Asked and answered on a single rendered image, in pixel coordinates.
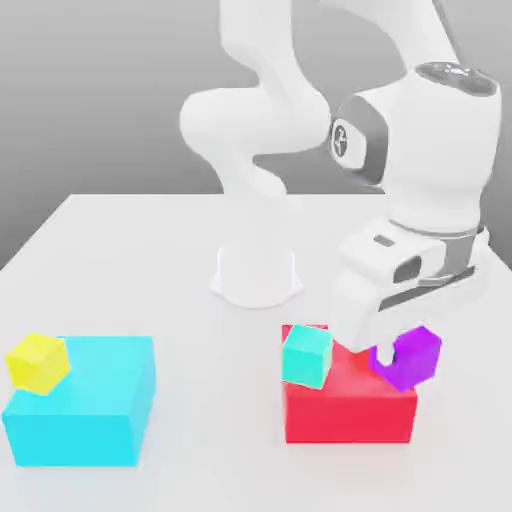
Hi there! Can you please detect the large cyan box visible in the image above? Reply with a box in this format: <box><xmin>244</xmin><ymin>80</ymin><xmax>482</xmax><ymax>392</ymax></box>
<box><xmin>1</xmin><ymin>335</ymin><xmax>157</xmax><ymax>469</ymax></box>

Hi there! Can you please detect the large red box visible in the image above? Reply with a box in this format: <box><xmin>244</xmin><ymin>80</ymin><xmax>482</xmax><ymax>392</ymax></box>
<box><xmin>281</xmin><ymin>324</ymin><xmax>420</xmax><ymax>445</ymax></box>

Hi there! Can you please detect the small turquoise cube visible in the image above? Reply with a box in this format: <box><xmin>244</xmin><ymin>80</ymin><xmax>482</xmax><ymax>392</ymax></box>
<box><xmin>281</xmin><ymin>324</ymin><xmax>334</xmax><ymax>391</ymax></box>

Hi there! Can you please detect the small purple cube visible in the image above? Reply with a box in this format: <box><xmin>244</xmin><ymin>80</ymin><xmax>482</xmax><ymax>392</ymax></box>
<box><xmin>367</xmin><ymin>325</ymin><xmax>444</xmax><ymax>393</ymax></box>

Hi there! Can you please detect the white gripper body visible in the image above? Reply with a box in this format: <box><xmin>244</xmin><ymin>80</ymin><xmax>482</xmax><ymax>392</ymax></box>
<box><xmin>331</xmin><ymin>264</ymin><xmax>492</xmax><ymax>356</ymax></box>

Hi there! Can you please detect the small yellow cube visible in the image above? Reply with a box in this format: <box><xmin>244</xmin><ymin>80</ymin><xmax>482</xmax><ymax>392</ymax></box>
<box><xmin>4</xmin><ymin>333</ymin><xmax>72</xmax><ymax>397</ymax></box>

